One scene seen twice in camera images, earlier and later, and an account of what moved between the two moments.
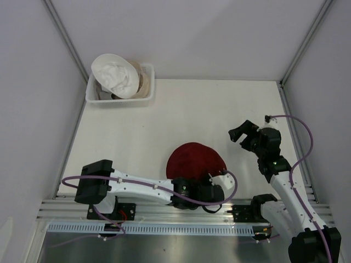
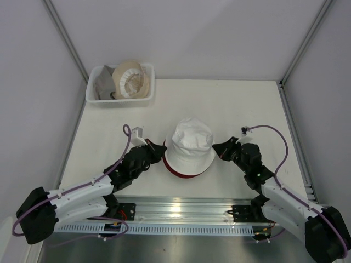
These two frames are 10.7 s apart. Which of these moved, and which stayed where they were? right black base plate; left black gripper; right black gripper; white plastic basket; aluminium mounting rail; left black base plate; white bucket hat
Moved: white bucket hat; left black gripper; right black gripper
Stayed: left black base plate; right black base plate; white plastic basket; aluminium mounting rail
